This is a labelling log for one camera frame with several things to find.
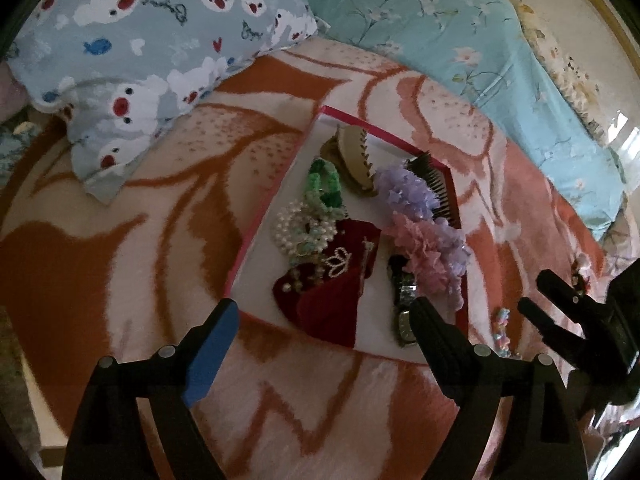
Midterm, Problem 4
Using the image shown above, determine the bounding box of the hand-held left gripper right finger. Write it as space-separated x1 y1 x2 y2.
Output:
409 296 591 480

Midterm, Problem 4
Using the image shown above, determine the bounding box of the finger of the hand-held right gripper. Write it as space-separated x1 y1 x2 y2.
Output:
536 269 611 334
517 297 591 371

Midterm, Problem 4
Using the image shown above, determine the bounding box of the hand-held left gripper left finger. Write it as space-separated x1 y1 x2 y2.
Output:
60 297 241 480

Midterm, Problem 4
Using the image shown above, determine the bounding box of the silver wristwatch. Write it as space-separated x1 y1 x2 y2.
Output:
387 255 426 348

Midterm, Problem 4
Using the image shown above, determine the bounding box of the pink-rimmed white tray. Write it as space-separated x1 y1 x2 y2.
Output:
222 105 473 361

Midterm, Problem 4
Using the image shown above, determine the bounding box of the pink fabric flower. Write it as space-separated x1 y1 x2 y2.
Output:
387 212 471 308

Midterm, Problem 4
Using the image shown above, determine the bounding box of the lilac fabric flower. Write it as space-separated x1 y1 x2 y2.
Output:
432 222 473 273

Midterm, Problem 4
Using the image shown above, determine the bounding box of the silver crown brooch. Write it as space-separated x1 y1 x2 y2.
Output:
322 247 353 278

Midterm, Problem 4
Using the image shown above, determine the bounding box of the pale blue beaded bracelet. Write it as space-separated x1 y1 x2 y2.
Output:
292 217 338 261

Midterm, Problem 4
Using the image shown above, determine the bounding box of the white pearl necklace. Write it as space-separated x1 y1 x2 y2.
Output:
272 200 338 261

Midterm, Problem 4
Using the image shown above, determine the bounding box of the dark hair comb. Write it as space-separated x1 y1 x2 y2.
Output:
402 152 458 223

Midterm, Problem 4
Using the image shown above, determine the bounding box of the purple fabric flower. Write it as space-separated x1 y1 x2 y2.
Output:
374 166 438 221

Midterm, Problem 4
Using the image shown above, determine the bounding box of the beige hair claw clip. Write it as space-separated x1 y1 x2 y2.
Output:
320 125 378 198

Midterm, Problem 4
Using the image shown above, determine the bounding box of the green scrunchie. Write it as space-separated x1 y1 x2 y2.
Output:
306 157 346 213

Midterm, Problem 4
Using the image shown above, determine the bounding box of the small dark hair accessory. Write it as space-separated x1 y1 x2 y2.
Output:
572 252 591 291

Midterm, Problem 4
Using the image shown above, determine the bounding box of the orange and white floral blanket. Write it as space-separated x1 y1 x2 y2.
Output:
0 40 608 480

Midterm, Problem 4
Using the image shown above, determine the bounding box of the cream floral cloth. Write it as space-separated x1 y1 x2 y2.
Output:
515 0 616 146

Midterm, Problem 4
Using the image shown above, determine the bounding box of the grey-green floral cloth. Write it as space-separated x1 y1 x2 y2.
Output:
0 120 41 191

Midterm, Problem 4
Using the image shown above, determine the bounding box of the teal floral quilt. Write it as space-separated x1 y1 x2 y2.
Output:
285 0 628 241

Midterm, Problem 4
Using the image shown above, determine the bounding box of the grey bear print pillow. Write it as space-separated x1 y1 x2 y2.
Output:
5 0 321 206

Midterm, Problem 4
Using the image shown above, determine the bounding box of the pastel bead bracelet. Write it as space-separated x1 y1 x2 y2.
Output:
492 307 513 358

